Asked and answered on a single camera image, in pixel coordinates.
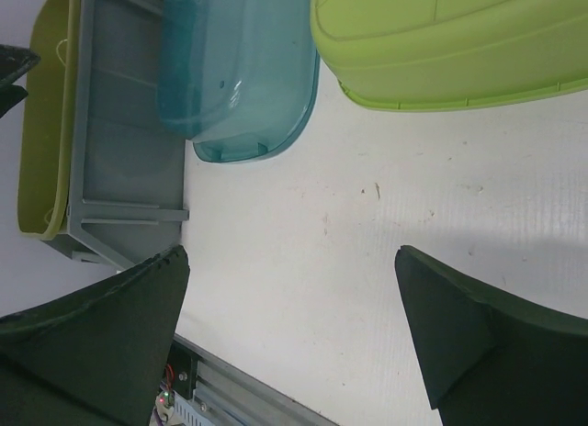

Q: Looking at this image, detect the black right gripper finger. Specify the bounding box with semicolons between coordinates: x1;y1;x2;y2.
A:
1;245;190;425
0;44;40;87
395;245;587;425
0;84;28;118

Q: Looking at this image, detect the olive green slotted basket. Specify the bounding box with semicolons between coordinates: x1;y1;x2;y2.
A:
17;0;81;241

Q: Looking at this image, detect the teal plastic tub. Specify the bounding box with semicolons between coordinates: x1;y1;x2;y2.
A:
157;0;320;163

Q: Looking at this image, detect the lime green plastic tub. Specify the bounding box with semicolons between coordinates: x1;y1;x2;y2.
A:
311;0;587;112

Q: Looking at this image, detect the grey plastic tray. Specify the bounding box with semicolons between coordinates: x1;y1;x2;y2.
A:
51;0;188;269

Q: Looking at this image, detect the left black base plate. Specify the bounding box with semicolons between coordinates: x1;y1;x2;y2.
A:
163;336;200;400

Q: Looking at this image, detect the white slotted cable duct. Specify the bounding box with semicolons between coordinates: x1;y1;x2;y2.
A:
174;397;214;426

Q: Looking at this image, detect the aluminium front rail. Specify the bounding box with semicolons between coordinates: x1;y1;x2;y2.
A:
167;335;333;425

